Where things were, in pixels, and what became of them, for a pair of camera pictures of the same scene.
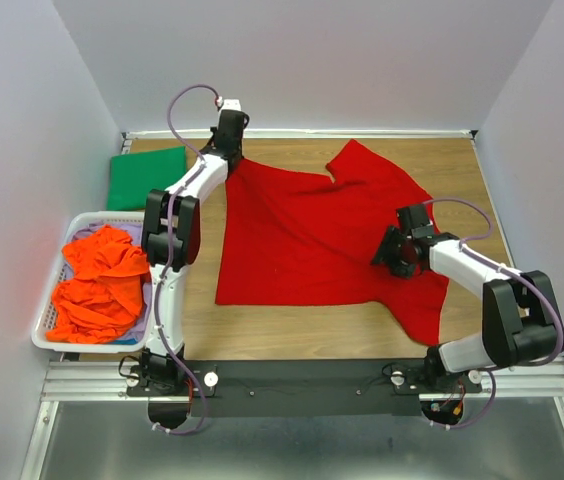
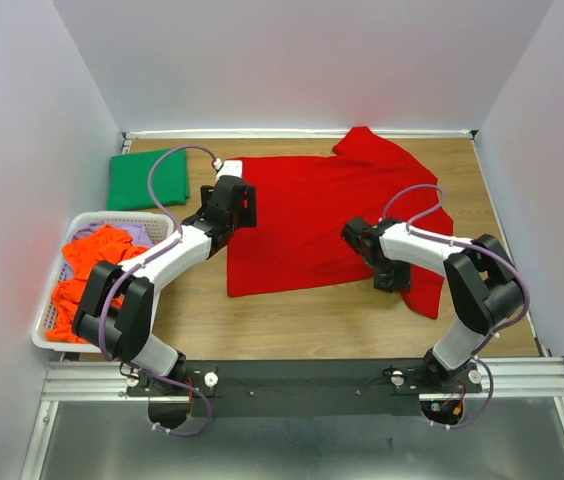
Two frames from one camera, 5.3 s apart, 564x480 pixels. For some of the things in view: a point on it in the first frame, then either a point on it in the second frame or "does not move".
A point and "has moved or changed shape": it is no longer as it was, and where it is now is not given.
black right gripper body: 395,256 → 391,273
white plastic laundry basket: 53,281 does not move
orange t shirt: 101,302 does not move
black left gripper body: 214,132 → 247,216
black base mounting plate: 297,388 does not move
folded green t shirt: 133,175 does not move
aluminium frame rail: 525,379 does not move
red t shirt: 293,239 has moved or changed shape
